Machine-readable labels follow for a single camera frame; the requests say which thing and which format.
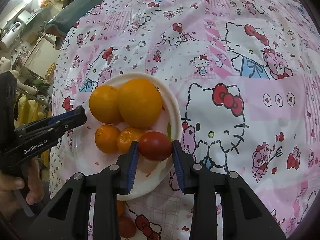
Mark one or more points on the pink speckled plate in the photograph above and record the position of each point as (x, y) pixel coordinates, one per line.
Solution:
(85, 157)

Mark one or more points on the red tomato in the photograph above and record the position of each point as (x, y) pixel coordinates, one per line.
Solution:
(156, 146)
(126, 227)

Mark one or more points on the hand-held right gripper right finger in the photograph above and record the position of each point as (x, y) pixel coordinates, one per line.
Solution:
(178, 167)

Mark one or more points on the blue cushion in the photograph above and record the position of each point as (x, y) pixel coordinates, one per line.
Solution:
(67, 17)

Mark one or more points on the person's left hand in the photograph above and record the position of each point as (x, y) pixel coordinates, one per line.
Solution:
(36, 180)

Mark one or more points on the medium orange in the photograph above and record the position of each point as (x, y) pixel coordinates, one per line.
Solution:
(105, 103)

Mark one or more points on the small mandarin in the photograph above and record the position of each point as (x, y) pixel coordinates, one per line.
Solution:
(127, 138)
(121, 207)
(107, 138)

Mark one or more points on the yellow clothing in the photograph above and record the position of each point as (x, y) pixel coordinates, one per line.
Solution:
(27, 107)

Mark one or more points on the pink cartoon printed blanket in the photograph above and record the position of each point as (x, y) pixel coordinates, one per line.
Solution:
(225, 55)

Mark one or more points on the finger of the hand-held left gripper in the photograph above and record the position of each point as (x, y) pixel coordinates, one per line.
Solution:
(66, 126)
(62, 116)

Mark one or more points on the hanging orange bag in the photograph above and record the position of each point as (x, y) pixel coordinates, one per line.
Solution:
(45, 3)

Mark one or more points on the white water heater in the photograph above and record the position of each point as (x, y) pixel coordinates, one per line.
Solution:
(11, 33)

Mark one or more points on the large orange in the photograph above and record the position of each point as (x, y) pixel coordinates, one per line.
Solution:
(140, 102)

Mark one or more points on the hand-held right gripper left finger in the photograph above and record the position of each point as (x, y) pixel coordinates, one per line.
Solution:
(132, 165)

